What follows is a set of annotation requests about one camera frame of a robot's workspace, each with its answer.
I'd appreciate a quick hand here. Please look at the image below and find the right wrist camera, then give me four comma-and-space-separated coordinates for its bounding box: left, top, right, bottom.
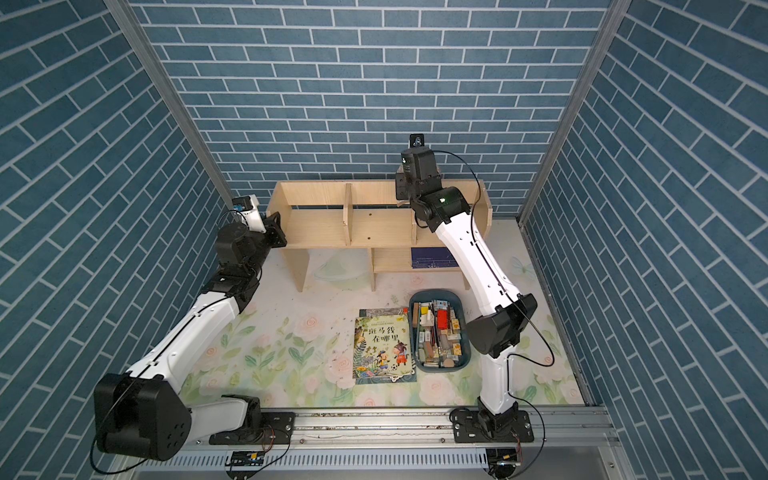
409, 134, 425, 148

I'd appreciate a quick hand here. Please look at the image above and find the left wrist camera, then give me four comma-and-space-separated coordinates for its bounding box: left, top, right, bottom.
232, 194, 266, 233

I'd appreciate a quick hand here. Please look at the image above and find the top blue book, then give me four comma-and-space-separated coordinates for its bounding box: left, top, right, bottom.
411, 247, 458, 269

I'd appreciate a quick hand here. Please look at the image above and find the light wooden bookshelf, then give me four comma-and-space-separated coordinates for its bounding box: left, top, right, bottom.
265, 179, 493, 293

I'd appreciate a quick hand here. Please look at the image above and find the teal tray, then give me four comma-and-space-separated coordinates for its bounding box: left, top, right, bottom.
409, 289, 471, 373

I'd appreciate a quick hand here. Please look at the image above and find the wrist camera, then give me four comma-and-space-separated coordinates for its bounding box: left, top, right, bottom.
409, 134, 425, 148
232, 194, 266, 233

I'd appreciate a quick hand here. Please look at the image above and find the red block in tray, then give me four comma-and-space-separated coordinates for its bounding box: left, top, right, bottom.
436, 310, 450, 330

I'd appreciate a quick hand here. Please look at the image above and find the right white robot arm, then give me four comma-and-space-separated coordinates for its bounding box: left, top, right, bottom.
395, 146, 538, 428

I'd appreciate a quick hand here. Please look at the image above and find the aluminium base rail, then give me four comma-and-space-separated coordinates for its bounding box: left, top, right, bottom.
106, 406, 635, 479

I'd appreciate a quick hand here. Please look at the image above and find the colourful children's picture book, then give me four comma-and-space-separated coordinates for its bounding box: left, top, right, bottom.
353, 308, 416, 385

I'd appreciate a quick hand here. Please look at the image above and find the left green circuit board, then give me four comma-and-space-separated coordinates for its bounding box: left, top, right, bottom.
225, 451, 265, 469

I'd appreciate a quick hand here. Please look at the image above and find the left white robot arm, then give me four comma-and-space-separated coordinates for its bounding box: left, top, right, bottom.
94, 211, 287, 461

